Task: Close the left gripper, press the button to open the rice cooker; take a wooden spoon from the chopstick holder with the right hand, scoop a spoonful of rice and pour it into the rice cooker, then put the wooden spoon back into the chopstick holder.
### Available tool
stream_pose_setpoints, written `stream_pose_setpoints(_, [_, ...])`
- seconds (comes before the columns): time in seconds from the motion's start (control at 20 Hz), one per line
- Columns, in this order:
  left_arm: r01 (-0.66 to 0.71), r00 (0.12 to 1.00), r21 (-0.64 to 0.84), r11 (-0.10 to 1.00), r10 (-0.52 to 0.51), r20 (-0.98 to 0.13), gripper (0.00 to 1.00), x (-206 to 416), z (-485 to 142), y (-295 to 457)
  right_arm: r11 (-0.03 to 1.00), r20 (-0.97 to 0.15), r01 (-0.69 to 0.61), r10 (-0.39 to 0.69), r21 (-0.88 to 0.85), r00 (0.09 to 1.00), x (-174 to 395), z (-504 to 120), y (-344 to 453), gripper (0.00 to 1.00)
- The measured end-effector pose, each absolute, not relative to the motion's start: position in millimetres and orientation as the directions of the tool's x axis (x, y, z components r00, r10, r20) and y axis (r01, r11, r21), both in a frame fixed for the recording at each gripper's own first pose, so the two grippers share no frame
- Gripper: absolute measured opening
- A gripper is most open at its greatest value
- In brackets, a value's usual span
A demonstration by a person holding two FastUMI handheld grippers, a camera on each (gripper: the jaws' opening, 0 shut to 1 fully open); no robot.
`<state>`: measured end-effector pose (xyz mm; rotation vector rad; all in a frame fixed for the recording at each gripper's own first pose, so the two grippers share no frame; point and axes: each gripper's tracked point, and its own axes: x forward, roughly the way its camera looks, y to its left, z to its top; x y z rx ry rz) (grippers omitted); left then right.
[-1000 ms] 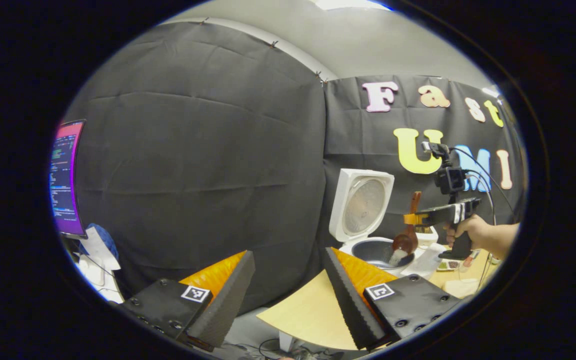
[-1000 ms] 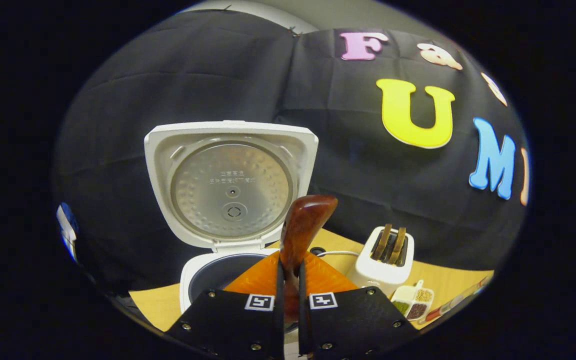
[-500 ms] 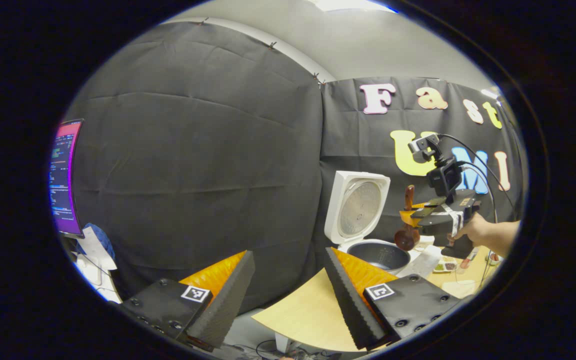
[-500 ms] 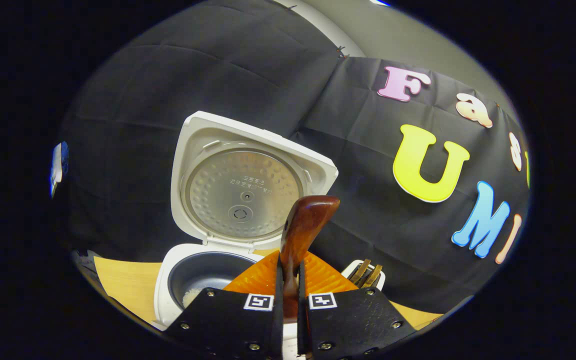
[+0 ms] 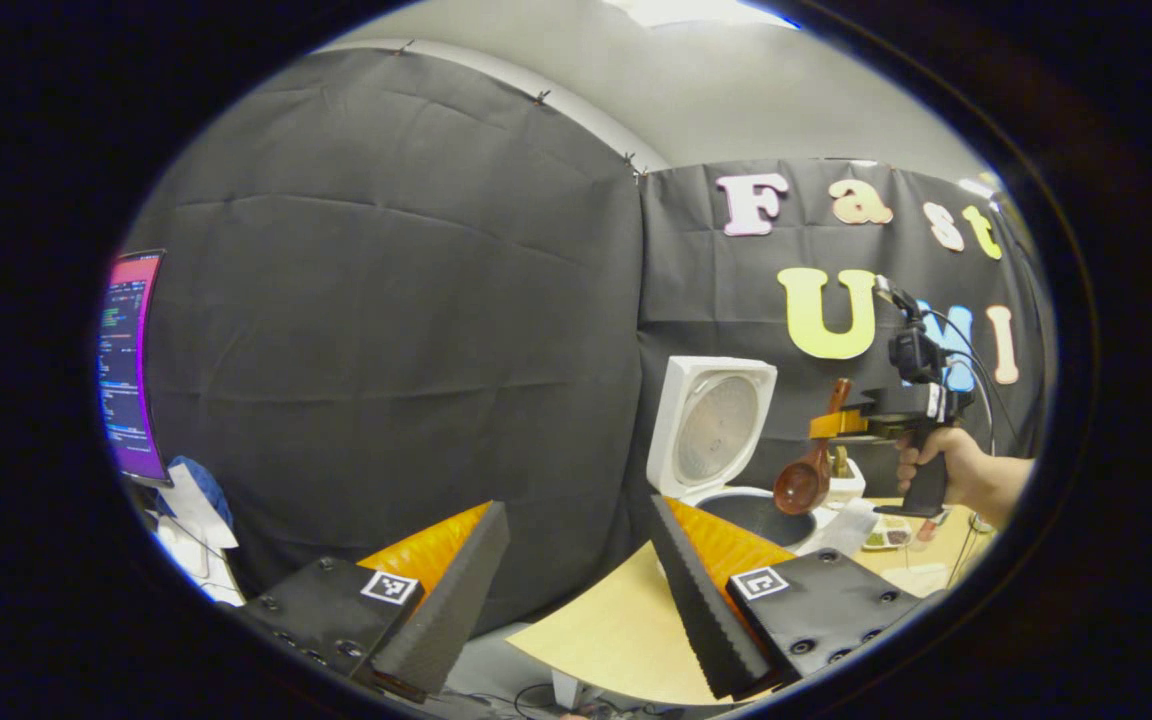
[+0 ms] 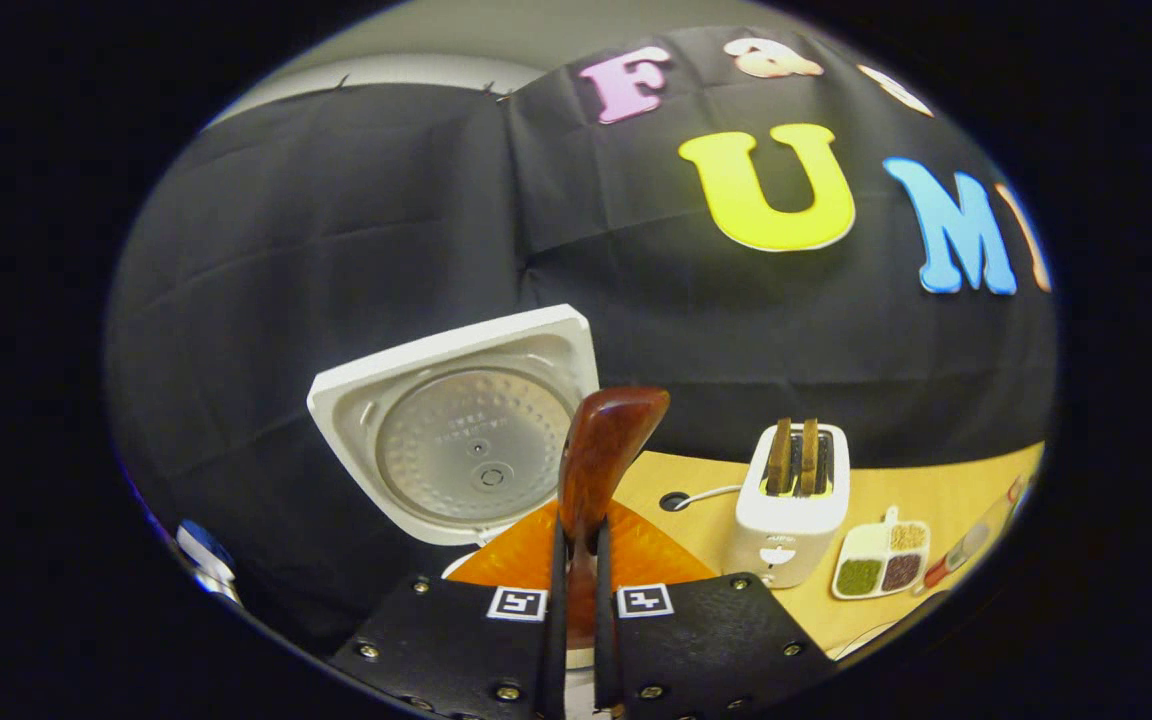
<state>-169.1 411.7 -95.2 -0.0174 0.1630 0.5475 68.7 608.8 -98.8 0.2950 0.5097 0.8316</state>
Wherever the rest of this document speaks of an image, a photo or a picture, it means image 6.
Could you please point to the white rice cooker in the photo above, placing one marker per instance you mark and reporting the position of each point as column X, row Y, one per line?
column 456, row 450

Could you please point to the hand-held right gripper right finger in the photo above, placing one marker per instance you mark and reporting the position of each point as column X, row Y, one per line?
column 604, row 650

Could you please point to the brown bread slice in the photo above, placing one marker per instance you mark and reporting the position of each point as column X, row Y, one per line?
column 779, row 455
column 809, row 455

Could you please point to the green mung beans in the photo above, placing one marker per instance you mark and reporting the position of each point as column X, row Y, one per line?
column 858, row 576

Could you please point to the clear plastic bottle red cap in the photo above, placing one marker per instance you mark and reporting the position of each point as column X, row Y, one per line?
column 966, row 545

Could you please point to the blue and white object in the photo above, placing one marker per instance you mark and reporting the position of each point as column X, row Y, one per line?
column 201, row 548

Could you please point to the black table grommet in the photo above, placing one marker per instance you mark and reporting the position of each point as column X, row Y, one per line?
column 674, row 501

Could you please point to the dark red beans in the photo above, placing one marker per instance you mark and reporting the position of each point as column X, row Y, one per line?
column 901, row 571

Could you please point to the white toaster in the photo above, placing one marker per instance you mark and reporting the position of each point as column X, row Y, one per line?
column 791, row 515

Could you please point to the brown wooden spoon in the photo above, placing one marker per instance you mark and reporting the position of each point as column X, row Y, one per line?
column 601, row 440

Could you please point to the yellow grains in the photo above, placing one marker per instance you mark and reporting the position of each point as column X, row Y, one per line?
column 907, row 536

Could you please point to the white divided grain tray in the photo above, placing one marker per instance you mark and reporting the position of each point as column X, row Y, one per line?
column 866, row 543

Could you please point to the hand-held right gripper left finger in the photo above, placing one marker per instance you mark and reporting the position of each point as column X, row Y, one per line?
column 558, row 650

